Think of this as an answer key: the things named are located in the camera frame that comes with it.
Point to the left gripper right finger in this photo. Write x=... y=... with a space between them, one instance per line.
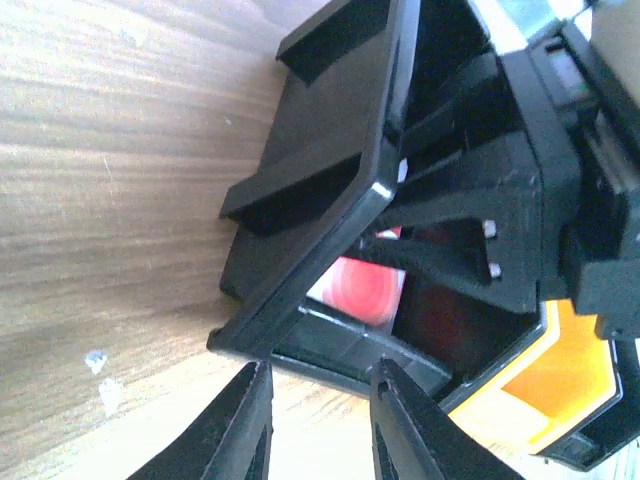
x=414 y=439

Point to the black card bin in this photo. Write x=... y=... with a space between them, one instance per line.
x=332 y=164
x=609 y=429

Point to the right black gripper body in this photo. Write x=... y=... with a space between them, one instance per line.
x=583 y=128

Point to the red card stack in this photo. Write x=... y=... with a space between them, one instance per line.
x=368 y=292

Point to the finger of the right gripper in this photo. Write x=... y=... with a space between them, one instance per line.
x=504 y=283
x=499 y=180

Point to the left black card bin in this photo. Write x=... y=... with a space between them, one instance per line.
x=332 y=164

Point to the right black card bin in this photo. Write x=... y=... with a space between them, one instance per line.
x=609 y=429

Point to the orange card bin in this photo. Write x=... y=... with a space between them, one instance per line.
x=548 y=390

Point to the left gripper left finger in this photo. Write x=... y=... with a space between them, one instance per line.
x=230 y=439

